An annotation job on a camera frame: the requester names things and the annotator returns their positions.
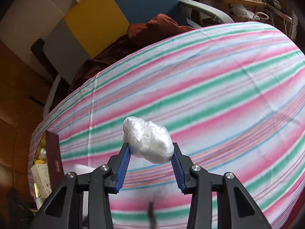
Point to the maroon blanket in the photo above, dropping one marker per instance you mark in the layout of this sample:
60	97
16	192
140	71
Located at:
138	36

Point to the wooden wardrobe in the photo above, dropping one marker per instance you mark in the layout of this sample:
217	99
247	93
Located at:
23	94

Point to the white bed rail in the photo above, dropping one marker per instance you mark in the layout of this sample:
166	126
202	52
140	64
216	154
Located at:
217	15

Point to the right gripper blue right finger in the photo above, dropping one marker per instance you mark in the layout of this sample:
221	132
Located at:
181	165

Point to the striped bed sheet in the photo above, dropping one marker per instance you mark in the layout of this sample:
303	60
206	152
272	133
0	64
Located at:
231	96

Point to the large cream carton box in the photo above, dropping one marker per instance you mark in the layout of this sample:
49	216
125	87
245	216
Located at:
42	182

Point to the grey yellow blue headboard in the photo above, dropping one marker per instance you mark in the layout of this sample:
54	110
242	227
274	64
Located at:
91	26

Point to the gold tin box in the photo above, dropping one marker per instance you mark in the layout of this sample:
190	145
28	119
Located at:
48	152

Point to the white plastic bag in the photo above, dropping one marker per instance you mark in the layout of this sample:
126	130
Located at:
148	140

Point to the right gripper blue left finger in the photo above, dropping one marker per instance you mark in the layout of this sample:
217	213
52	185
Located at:
122	166

